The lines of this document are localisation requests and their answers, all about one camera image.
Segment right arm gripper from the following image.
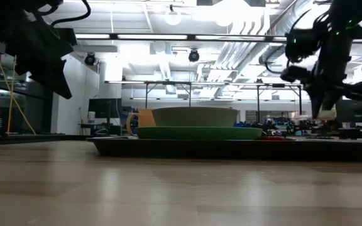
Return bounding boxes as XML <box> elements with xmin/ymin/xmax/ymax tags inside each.
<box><xmin>280</xmin><ymin>61</ymin><xmax>362</xmax><ymax>120</ymax></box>

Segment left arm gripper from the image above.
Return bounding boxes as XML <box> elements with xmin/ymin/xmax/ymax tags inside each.
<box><xmin>0</xmin><ymin>27</ymin><xmax>78</xmax><ymax>100</ymax></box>

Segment knife with cream handle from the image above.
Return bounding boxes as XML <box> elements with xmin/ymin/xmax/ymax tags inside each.
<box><xmin>317</xmin><ymin>108</ymin><xmax>338</xmax><ymax>122</ymax></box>

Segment red cloth napkin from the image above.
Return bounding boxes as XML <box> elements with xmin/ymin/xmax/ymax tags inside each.
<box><xmin>259</xmin><ymin>135</ymin><xmax>287</xmax><ymax>141</ymax></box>

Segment orange cup with handle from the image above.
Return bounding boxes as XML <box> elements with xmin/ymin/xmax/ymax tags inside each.
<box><xmin>126</xmin><ymin>109</ymin><xmax>156</xmax><ymax>137</ymax></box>

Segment green plate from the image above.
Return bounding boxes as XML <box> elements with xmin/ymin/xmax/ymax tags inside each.
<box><xmin>136</xmin><ymin>126</ymin><xmax>263</xmax><ymax>141</ymax></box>

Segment grey bowl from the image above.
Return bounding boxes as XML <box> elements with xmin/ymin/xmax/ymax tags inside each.
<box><xmin>151</xmin><ymin>106</ymin><xmax>239</xmax><ymax>128</ymax></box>

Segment brown plastic tray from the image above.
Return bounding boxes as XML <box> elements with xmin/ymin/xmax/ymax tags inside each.
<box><xmin>86</xmin><ymin>136</ymin><xmax>362</xmax><ymax>161</ymax></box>

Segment wide dark monitor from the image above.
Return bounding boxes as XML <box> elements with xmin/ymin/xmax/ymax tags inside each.
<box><xmin>336</xmin><ymin>99</ymin><xmax>362</xmax><ymax>124</ymax></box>

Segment black table clamp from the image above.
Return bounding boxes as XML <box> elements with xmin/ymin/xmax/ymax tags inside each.
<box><xmin>188</xmin><ymin>49</ymin><xmax>200</xmax><ymax>63</ymax></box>
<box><xmin>84</xmin><ymin>52</ymin><xmax>97</xmax><ymax>67</ymax></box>

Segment dark computer monitor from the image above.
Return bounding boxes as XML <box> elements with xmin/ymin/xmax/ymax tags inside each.
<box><xmin>89</xmin><ymin>98</ymin><xmax>123</xmax><ymax>119</ymax></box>

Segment silver ceiling ducts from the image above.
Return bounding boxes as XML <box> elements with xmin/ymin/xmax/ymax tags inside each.
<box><xmin>199</xmin><ymin>0</ymin><xmax>314</xmax><ymax>98</ymax></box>

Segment black framed workbench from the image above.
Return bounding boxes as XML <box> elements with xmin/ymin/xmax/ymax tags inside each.
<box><xmin>145</xmin><ymin>80</ymin><xmax>304</xmax><ymax>125</ymax></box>

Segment round ceiling lamp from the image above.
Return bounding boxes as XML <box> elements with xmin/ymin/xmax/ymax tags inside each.
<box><xmin>164</xmin><ymin>4</ymin><xmax>182</xmax><ymax>26</ymax></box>

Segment yellow cord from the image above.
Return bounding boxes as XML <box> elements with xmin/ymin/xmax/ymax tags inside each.
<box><xmin>0</xmin><ymin>20</ymin><xmax>37</xmax><ymax>136</ymax></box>

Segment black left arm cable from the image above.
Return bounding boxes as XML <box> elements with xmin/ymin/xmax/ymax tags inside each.
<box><xmin>49</xmin><ymin>0</ymin><xmax>92</xmax><ymax>28</ymax></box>

